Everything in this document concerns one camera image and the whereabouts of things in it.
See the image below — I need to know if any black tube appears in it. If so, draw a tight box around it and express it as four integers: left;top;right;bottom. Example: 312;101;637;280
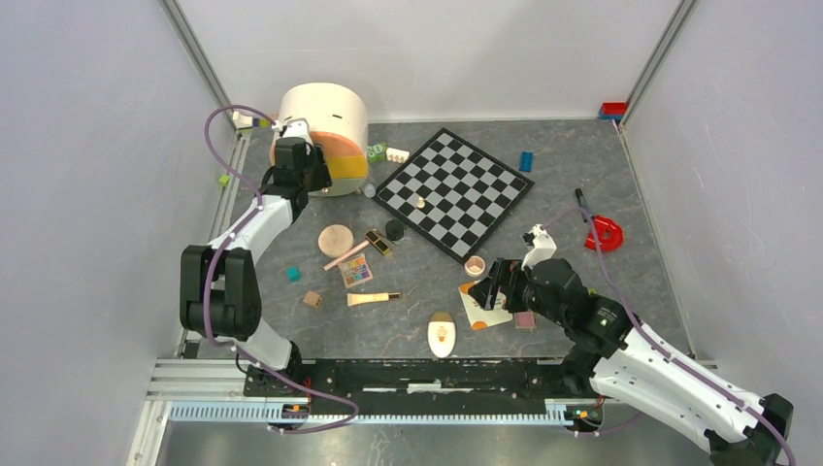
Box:
575;188;594;223

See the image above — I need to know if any small round pink jar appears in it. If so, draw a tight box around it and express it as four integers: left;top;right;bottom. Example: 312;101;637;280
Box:
464;255;486;278

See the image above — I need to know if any red blue bricks corner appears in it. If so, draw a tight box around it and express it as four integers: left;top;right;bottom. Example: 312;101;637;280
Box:
598;102;628;121

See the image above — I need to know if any small teal cube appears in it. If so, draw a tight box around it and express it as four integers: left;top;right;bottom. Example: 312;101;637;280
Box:
286;267;302;283

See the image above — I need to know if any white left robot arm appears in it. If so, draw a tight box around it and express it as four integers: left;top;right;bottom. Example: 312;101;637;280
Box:
180;136;332;396

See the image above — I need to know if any white orange sachet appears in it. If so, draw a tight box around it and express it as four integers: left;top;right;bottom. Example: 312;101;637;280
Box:
458;283;513;330

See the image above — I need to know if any yellow drawer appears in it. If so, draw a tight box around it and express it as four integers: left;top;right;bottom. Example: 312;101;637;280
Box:
326;153;368;183

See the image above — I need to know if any blue lego brick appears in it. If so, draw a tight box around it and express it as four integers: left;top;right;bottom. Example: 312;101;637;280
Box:
518;151;534;173

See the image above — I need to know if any pink lip pencil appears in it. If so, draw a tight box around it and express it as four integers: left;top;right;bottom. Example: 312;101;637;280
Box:
323;240;370;271

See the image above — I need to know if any pink brown blush palette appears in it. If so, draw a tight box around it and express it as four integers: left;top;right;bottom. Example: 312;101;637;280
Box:
514;311;537;329

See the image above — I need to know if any green toy block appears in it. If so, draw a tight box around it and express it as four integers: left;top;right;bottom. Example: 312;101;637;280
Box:
366;142;387;163

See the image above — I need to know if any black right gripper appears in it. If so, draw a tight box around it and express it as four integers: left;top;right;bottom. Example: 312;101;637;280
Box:
467;256;568;327

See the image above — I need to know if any colourful eyeshadow palette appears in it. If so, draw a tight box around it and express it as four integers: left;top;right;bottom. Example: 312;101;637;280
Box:
338;253;374;288

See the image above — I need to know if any wooden handle makeup brush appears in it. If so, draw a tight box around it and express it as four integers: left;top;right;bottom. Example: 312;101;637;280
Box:
346;292;402;307

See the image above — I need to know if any white lego brick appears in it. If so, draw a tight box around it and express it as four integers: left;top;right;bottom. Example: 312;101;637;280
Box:
385;148;411;164

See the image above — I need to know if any round pink compact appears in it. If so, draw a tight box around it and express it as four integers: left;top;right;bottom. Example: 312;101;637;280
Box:
317;224;354;258

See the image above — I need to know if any black grey chessboard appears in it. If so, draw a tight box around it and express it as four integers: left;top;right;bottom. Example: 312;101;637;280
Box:
375;127;534;263

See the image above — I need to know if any black mounting rail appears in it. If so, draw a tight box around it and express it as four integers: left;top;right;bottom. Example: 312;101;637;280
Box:
243;357;602;419

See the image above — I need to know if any white round drawer organizer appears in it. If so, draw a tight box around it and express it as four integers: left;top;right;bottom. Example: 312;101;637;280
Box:
279;83;369;197

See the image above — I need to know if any red letter D toy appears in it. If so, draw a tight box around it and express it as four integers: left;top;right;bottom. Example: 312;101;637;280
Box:
583;215;624;252

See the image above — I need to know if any small wooden cube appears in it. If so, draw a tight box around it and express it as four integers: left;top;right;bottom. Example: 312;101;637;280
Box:
303;290;322;309

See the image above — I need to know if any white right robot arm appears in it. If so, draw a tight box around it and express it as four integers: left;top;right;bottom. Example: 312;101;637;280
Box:
468;259;796;465

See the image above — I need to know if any black round cap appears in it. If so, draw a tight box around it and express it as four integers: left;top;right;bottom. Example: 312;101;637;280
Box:
384;218;405;242

